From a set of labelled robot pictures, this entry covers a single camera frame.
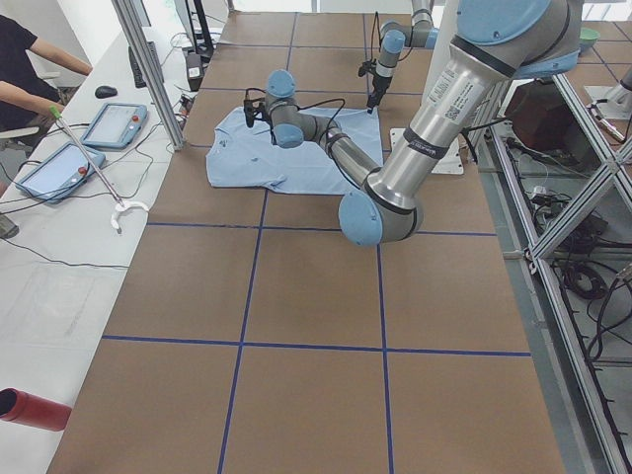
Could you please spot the far blue teach pendant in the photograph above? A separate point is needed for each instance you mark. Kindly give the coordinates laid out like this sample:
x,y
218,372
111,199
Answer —
x,y
115,126

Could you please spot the blue teach pendant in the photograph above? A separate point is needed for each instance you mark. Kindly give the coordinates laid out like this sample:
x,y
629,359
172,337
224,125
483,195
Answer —
x,y
58,176
115,126

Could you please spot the near blue teach pendant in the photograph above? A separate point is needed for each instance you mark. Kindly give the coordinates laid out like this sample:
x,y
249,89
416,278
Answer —
x,y
58,176

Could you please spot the green bowl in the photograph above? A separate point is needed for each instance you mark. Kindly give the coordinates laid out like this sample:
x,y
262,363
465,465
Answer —
x,y
588,38

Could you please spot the black keyboard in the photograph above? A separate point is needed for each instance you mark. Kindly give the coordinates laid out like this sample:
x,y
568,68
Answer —
x,y
137,74

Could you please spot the black power adapter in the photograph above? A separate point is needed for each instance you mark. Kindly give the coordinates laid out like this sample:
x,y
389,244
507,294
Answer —
x,y
194,71

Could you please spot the black computer mouse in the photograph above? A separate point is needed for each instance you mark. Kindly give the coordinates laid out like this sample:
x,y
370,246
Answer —
x,y
105,91

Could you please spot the red cylinder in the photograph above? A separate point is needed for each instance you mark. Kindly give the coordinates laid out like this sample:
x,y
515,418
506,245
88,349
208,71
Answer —
x,y
26,409

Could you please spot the seated person black shirt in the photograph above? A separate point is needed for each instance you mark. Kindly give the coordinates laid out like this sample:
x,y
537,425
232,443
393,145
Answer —
x,y
26,99

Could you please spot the aluminium frame truss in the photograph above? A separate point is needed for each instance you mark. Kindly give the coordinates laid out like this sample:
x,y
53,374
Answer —
x,y
565,185

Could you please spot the reacher grabber stick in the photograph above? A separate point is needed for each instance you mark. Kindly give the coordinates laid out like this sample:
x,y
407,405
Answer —
x,y
122,204

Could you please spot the light blue t-shirt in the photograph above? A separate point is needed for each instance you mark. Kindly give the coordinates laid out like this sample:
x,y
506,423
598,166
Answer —
x,y
244,157

